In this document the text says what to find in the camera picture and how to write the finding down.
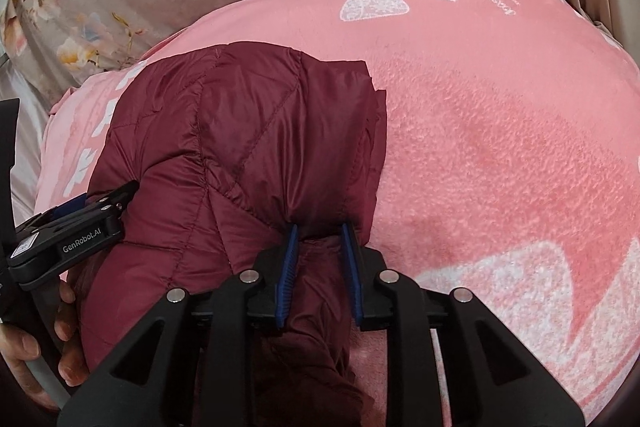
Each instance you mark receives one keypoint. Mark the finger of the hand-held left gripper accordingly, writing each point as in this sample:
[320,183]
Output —
[70,209]
[117,194]

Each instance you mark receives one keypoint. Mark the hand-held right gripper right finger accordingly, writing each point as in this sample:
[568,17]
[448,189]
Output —
[352,277]

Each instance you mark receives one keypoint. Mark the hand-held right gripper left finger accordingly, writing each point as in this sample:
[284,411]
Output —
[287,277]

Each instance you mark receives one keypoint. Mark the maroon quilted jacket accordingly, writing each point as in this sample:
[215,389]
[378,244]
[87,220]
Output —
[250,132]

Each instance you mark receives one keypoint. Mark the person's left hand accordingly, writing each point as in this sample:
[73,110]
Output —
[67,312]

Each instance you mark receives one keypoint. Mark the pale grey bed sheet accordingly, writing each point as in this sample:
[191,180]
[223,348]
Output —
[22,147]

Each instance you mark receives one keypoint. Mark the pink plush blanket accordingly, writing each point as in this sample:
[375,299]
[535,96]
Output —
[500,132]

